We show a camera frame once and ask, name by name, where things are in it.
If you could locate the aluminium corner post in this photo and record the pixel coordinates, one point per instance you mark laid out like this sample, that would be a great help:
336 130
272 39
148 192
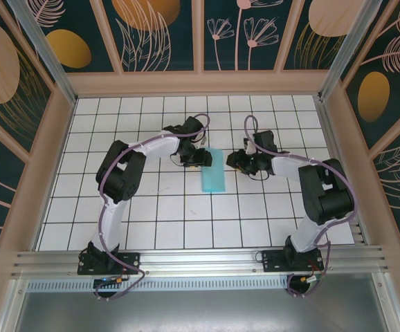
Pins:
47 58
345 52

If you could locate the long aluminium mounting rail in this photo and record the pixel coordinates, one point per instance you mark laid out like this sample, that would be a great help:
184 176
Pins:
200 259

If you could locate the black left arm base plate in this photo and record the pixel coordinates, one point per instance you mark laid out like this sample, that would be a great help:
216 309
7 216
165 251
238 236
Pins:
131 263

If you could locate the grey metal sheet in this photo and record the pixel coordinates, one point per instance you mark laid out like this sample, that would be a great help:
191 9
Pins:
200 311

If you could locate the white grid table mat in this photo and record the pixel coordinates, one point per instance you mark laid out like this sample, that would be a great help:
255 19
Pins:
172 224

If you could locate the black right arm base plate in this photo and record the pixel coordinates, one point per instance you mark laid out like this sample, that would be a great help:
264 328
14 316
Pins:
272 263

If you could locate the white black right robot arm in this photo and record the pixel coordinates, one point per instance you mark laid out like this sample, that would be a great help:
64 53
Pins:
310 231

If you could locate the light blue cloth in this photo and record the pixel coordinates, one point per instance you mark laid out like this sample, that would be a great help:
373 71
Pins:
214 180

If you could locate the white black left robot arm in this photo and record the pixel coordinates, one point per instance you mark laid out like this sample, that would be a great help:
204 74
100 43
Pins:
110 221

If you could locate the aluminium side rail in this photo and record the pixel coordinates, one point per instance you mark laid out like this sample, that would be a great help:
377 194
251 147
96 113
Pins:
325 121

